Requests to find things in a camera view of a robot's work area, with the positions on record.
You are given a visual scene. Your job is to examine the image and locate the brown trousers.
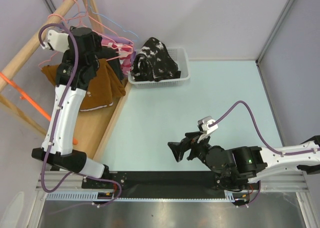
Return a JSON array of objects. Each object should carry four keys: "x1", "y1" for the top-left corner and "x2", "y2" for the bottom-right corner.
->
[{"x1": 41, "y1": 57, "x2": 126, "y2": 112}]

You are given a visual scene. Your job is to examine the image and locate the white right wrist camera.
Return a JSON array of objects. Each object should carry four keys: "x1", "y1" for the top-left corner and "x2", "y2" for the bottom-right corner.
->
[{"x1": 197, "y1": 116, "x2": 218, "y2": 143}]

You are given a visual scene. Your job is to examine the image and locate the blue wire hanger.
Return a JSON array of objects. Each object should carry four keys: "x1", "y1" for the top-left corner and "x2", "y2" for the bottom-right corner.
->
[{"x1": 61, "y1": 0, "x2": 140, "y2": 45}]

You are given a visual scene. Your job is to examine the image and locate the white slotted cable duct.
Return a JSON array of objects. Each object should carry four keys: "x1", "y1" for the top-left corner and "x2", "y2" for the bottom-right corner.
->
[{"x1": 46, "y1": 190, "x2": 249, "y2": 203}]

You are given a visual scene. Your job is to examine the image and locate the wooden clothes rack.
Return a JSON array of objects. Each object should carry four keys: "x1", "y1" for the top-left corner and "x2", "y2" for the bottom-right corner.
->
[{"x1": 0, "y1": 0, "x2": 132, "y2": 162}]

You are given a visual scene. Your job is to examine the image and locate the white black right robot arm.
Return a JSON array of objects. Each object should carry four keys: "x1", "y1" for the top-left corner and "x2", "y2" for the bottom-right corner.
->
[{"x1": 167, "y1": 132, "x2": 320, "y2": 191}]

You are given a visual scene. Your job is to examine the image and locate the aluminium corner post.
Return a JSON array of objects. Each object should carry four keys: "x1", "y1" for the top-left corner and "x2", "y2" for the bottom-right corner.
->
[{"x1": 255, "y1": 0, "x2": 296, "y2": 66}]

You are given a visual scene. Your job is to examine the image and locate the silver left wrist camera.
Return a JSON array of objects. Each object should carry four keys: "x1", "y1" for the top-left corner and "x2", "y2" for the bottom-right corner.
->
[{"x1": 41, "y1": 29, "x2": 69, "y2": 53}]

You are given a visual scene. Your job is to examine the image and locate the pink wire hanger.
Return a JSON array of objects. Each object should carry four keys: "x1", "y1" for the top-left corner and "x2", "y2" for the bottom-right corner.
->
[
  {"x1": 38, "y1": 11, "x2": 140, "y2": 68},
  {"x1": 44, "y1": 0, "x2": 136, "y2": 58},
  {"x1": 53, "y1": 0, "x2": 136, "y2": 49}
]

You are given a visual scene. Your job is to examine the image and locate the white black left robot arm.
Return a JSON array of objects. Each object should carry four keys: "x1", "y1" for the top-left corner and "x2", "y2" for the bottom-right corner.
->
[{"x1": 31, "y1": 27, "x2": 111, "y2": 188}]

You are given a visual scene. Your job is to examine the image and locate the pink trousers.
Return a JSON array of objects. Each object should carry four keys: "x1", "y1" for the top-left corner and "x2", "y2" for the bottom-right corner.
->
[{"x1": 102, "y1": 35, "x2": 137, "y2": 77}]

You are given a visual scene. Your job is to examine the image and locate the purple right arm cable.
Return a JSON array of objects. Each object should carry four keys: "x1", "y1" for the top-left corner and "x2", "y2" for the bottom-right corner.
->
[{"x1": 208, "y1": 100, "x2": 320, "y2": 209}]

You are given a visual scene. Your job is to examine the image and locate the lilac trousers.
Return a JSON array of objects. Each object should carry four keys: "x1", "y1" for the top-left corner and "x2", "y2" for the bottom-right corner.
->
[{"x1": 102, "y1": 34, "x2": 136, "y2": 64}]

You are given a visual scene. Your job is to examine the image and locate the black white patterned trousers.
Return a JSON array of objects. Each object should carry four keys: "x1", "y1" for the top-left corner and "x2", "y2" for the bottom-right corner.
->
[{"x1": 130, "y1": 37, "x2": 176, "y2": 82}]

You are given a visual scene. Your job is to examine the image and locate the orange plastic hanger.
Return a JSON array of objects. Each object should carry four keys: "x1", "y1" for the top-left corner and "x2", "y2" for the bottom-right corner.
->
[{"x1": 0, "y1": 71, "x2": 79, "y2": 146}]

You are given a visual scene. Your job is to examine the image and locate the white plastic basket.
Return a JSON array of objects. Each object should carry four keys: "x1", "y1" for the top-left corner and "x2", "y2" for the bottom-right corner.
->
[{"x1": 128, "y1": 47, "x2": 191, "y2": 88}]

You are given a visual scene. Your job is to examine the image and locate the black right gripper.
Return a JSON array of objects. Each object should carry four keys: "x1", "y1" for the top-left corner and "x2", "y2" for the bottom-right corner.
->
[{"x1": 167, "y1": 130, "x2": 212, "y2": 164}]

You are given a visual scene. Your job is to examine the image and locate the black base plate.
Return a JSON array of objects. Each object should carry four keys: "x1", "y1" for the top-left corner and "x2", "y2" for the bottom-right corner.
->
[{"x1": 81, "y1": 170, "x2": 261, "y2": 200}]

